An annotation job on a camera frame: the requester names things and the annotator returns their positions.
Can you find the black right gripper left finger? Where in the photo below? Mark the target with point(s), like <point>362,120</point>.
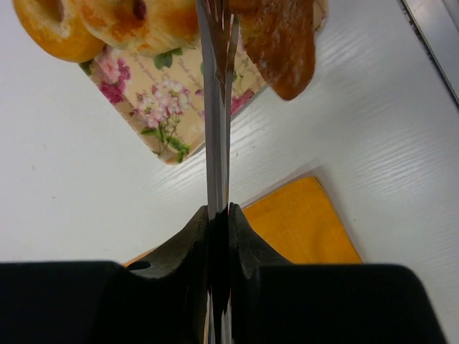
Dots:
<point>160,298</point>

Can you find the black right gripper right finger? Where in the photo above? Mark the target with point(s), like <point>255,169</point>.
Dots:
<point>277,301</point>

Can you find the metal tongs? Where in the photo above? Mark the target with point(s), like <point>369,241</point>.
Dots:
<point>219,31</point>

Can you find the orange placemat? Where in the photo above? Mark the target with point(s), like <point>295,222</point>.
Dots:
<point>298,221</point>

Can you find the green-speckled bread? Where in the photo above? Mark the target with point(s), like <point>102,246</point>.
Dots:
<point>279,38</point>

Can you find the round orange bun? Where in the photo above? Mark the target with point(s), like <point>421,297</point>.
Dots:
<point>56,26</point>

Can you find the floral bread tray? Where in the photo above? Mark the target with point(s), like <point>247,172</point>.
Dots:
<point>162,97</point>

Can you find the ring-shaped pastry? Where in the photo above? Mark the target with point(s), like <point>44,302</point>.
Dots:
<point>148,28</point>

